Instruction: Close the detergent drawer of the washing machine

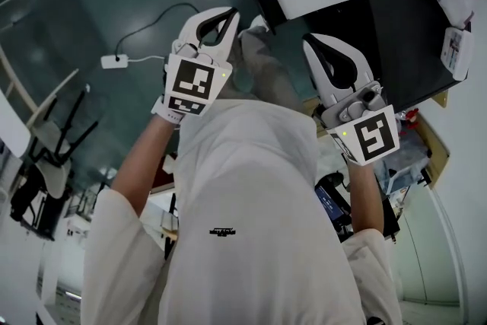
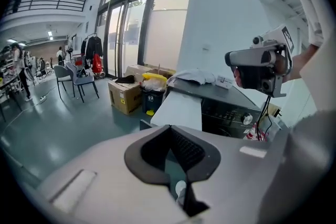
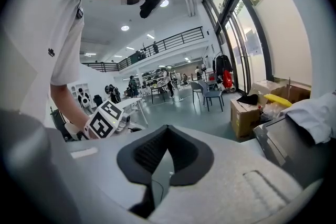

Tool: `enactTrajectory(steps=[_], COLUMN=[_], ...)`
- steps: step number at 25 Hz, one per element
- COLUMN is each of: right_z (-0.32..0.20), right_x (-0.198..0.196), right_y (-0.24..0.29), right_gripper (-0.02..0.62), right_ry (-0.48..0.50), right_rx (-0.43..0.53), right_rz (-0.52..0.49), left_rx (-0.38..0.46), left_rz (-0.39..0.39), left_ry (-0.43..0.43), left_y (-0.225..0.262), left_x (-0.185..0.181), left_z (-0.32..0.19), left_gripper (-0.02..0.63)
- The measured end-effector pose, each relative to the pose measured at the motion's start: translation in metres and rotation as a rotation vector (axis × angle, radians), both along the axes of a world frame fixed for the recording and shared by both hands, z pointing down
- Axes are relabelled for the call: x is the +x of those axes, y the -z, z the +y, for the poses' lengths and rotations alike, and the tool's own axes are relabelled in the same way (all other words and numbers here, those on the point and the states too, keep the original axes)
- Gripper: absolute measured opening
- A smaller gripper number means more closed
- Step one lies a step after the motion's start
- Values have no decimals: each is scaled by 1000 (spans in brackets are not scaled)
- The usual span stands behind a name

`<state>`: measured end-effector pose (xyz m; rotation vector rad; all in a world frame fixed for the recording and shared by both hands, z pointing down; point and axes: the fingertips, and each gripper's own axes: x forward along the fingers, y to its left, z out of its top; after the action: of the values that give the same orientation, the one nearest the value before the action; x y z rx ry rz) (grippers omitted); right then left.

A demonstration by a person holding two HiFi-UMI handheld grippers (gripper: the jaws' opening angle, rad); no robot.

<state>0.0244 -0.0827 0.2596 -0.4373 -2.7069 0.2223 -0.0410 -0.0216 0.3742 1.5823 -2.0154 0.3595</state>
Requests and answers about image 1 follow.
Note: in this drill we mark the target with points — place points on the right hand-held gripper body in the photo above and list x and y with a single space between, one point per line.
374 137

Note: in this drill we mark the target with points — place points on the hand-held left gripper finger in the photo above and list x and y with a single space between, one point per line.
230 40
188 28

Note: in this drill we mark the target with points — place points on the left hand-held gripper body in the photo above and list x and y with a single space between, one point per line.
194 81

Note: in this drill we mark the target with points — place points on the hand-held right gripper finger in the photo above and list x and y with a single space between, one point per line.
319 80
361 64

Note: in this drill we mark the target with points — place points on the person's left forearm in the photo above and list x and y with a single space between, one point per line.
144 163

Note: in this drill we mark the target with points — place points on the person's right forearm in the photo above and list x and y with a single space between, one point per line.
365 198

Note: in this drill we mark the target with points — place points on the group of clear water jugs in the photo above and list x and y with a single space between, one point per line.
407 116

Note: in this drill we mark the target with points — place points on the grey trousers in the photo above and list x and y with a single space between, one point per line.
262 72

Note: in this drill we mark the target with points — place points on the black table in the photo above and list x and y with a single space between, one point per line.
399 30

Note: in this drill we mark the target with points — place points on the tan wooden board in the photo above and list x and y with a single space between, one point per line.
441 148

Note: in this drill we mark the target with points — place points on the black device with blue screen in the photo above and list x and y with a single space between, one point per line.
331 203

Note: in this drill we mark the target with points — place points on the white power strip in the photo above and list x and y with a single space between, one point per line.
114 61

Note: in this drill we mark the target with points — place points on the white printed box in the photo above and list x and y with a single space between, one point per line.
456 53

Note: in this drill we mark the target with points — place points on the white t-shirt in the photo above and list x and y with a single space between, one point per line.
247 220

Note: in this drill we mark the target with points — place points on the black-legged white chair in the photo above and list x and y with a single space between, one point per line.
53 171

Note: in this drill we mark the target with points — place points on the white table frame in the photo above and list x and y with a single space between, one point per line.
15 87

